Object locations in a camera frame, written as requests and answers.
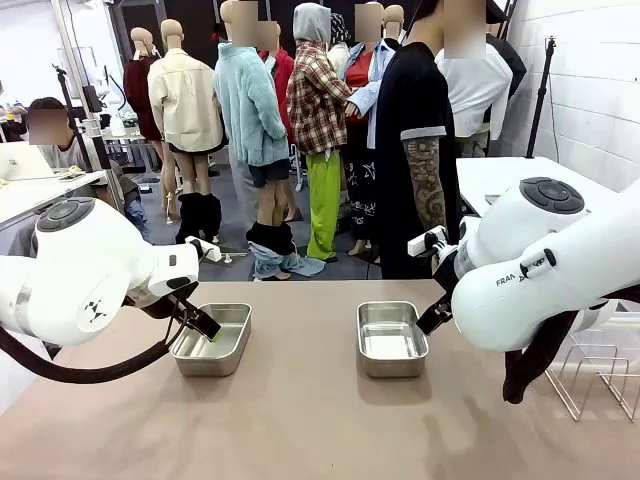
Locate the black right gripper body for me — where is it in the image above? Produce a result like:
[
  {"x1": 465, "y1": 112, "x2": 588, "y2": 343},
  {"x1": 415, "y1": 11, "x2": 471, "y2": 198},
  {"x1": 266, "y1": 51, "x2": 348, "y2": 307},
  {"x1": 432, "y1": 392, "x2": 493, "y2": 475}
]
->
[{"x1": 432, "y1": 247, "x2": 461, "y2": 302}]

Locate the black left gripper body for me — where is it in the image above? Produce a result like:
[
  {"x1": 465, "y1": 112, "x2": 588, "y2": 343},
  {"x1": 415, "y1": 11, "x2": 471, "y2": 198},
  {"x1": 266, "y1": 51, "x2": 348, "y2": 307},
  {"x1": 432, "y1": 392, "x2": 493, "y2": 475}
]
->
[{"x1": 123, "y1": 279, "x2": 200, "y2": 324}]

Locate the rectangular stainless steel container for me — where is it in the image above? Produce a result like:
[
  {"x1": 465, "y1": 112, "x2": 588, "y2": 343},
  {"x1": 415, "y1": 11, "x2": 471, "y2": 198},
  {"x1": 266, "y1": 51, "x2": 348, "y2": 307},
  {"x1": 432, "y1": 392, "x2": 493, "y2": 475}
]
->
[
  {"x1": 356, "y1": 300, "x2": 430, "y2": 379},
  {"x1": 169, "y1": 302, "x2": 253, "y2": 378}
]

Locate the person's tattooed right forearm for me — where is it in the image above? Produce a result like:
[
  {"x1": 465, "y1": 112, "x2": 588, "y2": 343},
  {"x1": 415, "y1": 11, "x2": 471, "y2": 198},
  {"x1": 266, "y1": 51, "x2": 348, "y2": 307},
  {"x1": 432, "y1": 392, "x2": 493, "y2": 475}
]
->
[{"x1": 410, "y1": 185, "x2": 448, "y2": 242}]

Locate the large white table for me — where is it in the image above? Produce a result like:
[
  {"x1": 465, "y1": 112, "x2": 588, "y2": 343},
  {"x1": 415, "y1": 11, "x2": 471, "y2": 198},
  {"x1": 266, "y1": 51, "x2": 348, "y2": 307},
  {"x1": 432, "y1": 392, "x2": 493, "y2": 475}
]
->
[{"x1": 455, "y1": 156, "x2": 626, "y2": 220}]

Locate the white desk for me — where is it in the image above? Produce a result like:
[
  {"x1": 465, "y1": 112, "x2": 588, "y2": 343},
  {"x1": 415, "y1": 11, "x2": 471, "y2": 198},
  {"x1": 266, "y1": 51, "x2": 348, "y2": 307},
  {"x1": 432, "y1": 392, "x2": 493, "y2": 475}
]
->
[{"x1": 0, "y1": 168, "x2": 109, "y2": 229}]

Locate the black stand with boxes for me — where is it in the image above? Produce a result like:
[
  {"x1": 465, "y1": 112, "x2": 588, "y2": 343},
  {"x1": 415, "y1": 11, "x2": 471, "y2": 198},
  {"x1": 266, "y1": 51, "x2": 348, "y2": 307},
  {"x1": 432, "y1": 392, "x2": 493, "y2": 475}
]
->
[{"x1": 81, "y1": 84, "x2": 112, "y2": 172}]

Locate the person in black t-shirt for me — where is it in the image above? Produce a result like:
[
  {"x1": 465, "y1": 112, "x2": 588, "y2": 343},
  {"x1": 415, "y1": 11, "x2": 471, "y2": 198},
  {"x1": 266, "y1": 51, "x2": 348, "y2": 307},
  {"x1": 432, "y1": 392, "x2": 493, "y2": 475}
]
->
[{"x1": 374, "y1": 0, "x2": 489, "y2": 280}]

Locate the seated person in grey shirt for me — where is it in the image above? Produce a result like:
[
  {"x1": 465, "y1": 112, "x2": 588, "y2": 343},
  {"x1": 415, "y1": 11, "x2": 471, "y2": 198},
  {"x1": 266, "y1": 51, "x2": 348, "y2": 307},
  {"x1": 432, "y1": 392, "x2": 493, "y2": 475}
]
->
[{"x1": 27, "y1": 97, "x2": 151, "y2": 241}]

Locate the mannequin in white shirt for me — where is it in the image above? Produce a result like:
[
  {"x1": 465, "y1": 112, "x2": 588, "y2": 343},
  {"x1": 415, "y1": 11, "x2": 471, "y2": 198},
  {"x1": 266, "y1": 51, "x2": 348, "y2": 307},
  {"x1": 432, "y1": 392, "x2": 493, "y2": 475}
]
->
[{"x1": 434, "y1": 42, "x2": 515, "y2": 157}]

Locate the white laptop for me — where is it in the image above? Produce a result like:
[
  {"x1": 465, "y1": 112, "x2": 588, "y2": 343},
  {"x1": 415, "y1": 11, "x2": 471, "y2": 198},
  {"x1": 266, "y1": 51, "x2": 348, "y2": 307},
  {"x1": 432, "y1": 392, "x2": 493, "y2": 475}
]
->
[{"x1": 0, "y1": 142, "x2": 56, "y2": 181}]

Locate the tall black tripod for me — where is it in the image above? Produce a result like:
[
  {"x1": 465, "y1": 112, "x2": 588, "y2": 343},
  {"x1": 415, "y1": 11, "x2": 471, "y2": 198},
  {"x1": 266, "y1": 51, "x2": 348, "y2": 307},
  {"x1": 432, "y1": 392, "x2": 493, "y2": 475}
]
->
[{"x1": 524, "y1": 35, "x2": 559, "y2": 159}]

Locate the thin black tripod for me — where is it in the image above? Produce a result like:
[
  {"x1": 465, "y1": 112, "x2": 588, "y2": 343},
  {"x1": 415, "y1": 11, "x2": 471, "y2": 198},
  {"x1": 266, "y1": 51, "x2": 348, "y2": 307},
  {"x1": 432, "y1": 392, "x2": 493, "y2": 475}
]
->
[{"x1": 52, "y1": 64, "x2": 96, "y2": 171}]

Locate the mannequin in cream jacket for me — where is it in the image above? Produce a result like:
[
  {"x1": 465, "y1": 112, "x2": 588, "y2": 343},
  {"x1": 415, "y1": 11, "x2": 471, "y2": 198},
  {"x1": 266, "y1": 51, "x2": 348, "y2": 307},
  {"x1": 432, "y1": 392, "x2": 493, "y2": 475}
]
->
[{"x1": 147, "y1": 18, "x2": 226, "y2": 246}]

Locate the mannequin in blue shirt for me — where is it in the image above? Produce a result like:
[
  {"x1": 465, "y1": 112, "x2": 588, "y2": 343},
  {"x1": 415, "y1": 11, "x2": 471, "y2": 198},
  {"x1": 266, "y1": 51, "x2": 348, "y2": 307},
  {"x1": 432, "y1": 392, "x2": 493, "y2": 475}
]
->
[{"x1": 343, "y1": 2, "x2": 397, "y2": 264}]

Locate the mannequin in plaid shirt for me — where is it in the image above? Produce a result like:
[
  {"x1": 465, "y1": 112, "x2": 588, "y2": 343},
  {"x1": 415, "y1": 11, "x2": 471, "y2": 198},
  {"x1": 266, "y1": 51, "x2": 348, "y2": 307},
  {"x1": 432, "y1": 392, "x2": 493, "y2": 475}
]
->
[{"x1": 285, "y1": 3, "x2": 354, "y2": 262}]

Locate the mannequin in black jacket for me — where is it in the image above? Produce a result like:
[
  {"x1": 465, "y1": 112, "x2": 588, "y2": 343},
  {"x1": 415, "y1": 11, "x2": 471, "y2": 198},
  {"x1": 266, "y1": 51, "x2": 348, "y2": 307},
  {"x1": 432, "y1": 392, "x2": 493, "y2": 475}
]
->
[{"x1": 487, "y1": 32, "x2": 528, "y2": 101}]

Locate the mannequin in light blue fleece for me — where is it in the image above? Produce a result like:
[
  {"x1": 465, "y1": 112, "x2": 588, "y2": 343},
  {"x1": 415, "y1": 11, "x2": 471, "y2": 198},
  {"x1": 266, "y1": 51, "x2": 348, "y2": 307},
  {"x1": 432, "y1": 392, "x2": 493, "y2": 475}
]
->
[{"x1": 213, "y1": 0, "x2": 326, "y2": 281}]

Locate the mannequin in dark red dress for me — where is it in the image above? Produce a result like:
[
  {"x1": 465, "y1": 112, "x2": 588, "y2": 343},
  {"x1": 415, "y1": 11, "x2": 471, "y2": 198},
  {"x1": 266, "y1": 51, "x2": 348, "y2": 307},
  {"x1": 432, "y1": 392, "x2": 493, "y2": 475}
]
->
[{"x1": 123, "y1": 27, "x2": 174, "y2": 224}]

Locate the mannequin in red jacket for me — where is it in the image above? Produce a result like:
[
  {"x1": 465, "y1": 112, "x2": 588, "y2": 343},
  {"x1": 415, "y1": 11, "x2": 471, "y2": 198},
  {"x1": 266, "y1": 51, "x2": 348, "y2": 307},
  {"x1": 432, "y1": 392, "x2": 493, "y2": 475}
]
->
[{"x1": 257, "y1": 22, "x2": 297, "y2": 146}]

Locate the mannequin in black coat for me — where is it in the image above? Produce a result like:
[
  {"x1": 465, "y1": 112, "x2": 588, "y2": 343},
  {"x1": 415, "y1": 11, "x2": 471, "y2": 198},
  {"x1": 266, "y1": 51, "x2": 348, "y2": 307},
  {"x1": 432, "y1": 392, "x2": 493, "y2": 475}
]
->
[{"x1": 382, "y1": 4, "x2": 407, "y2": 51}]

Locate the mannequin with patterned bandana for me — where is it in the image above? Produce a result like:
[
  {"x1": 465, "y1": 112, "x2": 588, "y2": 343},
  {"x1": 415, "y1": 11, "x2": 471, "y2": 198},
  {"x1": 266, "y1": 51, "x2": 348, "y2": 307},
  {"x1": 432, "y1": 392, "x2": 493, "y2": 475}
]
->
[{"x1": 327, "y1": 12, "x2": 352, "y2": 76}]

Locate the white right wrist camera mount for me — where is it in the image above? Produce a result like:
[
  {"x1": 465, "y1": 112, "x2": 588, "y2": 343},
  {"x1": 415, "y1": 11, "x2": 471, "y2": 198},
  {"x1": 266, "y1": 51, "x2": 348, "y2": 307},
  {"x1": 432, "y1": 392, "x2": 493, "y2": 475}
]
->
[{"x1": 407, "y1": 224, "x2": 447, "y2": 259}]

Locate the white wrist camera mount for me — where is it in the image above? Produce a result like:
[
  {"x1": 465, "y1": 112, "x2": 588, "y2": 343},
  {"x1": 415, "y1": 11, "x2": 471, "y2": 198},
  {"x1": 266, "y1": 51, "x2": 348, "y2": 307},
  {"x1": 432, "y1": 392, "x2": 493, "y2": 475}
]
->
[
  {"x1": 407, "y1": 224, "x2": 447, "y2": 259},
  {"x1": 185, "y1": 236, "x2": 222, "y2": 262}
]

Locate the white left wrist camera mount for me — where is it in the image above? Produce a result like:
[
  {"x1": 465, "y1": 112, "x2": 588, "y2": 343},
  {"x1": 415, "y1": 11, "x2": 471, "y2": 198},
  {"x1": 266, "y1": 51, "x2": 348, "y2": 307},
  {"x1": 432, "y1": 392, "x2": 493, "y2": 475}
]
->
[{"x1": 185, "y1": 236, "x2": 222, "y2": 262}]

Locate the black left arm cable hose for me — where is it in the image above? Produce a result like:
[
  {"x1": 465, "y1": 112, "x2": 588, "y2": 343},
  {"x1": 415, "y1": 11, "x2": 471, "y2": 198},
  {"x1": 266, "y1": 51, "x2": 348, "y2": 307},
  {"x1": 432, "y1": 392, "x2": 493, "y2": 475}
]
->
[{"x1": 0, "y1": 292, "x2": 201, "y2": 385}]

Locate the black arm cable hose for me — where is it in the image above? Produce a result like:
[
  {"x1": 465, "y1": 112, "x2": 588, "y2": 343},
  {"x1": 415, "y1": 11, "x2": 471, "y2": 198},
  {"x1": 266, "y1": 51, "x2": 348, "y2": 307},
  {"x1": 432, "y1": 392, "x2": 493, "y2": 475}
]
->
[
  {"x1": 502, "y1": 308, "x2": 581, "y2": 405},
  {"x1": 0, "y1": 292, "x2": 201, "y2": 385}
]

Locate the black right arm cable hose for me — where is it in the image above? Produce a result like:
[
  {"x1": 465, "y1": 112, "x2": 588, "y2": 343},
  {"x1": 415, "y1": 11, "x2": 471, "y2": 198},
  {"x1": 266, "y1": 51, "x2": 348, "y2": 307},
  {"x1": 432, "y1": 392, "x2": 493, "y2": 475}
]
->
[{"x1": 502, "y1": 308, "x2": 581, "y2": 405}]

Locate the metal wire lid rack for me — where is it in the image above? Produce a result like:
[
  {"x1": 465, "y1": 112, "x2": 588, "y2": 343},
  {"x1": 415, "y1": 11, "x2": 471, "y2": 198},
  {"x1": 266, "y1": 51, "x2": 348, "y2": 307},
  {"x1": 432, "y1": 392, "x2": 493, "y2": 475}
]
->
[{"x1": 544, "y1": 343, "x2": 640, "y2": 422}]

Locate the grey aluminium frame post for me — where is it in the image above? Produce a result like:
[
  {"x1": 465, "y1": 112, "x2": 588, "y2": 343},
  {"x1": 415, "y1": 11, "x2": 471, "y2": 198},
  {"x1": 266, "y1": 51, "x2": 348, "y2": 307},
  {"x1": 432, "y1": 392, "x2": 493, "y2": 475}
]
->
[{"x1": 49, "y1": 0, "x2": 126, "y2": 214}]

